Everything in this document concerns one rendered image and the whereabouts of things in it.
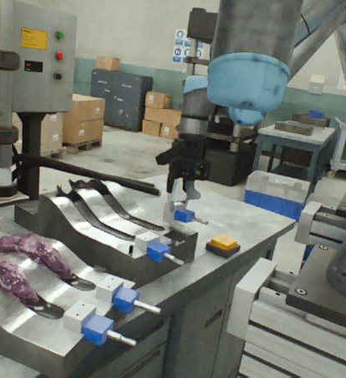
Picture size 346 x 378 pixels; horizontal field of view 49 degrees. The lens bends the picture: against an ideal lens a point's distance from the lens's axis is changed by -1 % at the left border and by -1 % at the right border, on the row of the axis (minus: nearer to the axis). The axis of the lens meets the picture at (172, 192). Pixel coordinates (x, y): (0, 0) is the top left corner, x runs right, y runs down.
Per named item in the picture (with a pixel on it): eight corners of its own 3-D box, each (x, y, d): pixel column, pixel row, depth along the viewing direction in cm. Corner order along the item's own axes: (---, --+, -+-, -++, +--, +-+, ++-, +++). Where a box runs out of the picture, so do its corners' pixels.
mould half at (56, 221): (194, 259, 110) (201, 216, 106) (131, 292, 90) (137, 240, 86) (80, 206, 138) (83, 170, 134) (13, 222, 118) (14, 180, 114)
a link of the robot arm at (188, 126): (174, 116, 102) (191, 119, 108) (172, 134, 103) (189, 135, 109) (197, 119, 98) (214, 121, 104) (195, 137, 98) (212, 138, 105)
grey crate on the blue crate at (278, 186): (307, 195, 419) (310, 182, 414) (302, 204, 383) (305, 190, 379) (254, 181, 442) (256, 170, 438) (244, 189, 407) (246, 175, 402)
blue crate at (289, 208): (303, 213, 425) (308, 194, 419) (297, 224, 389) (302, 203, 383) (250, 199, 449) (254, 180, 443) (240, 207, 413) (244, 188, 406)
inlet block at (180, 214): (210, 231, 105) (213, 212, 104) (201, 234, 101) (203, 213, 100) (172, 218, 113) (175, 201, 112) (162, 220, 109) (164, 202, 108)
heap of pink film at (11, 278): (81, 272, 85) (83, 240, 82) (25, 314, 68) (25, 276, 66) (-10, 240, 92) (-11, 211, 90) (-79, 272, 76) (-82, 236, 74)
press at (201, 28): (262, 168, 621) (289, 32, 558) (232, 187, 486) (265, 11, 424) (208, 155, 657) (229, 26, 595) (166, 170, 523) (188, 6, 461)
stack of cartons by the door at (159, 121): (185, 139, 780) (191, 98, 755) (178, 141, 752) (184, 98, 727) (148, 132, 814) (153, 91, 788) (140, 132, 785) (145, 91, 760)
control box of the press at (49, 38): (65, 321, 199) (83, 15, 155) (11, 348, 176) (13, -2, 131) (40, 302, 212) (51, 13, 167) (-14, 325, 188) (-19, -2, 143)
